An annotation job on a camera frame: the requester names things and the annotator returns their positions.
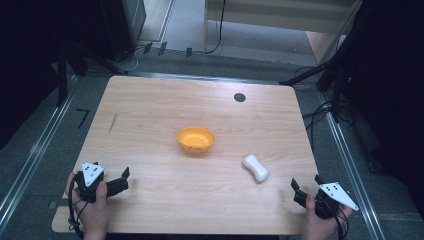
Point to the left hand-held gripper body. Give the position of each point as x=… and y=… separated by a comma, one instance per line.
x=90, y=173

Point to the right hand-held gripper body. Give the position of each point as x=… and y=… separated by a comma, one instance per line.
x=336, y=195

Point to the person's left hand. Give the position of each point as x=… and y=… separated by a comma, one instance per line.
x=93, y=216

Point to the person's right hand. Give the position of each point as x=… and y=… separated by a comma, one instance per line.
x=318, y=228

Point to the white soap bar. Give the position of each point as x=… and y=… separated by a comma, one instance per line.
x=255, y=168

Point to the orange plastic bowl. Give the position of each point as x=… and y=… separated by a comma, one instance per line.
x=195, y=138

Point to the black metal stand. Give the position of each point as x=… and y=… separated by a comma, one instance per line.
x=335, y=86
x=62, y=76

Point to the black round table grommet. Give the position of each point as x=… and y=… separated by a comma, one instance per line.
x=239, y=97

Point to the dark cabinet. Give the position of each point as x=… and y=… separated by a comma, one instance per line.
x=123, y=26

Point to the white shelf unit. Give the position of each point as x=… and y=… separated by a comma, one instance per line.
x=266, y=16

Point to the metal floor rail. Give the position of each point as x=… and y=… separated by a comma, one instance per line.
x=33, y=153
x=351, y=173

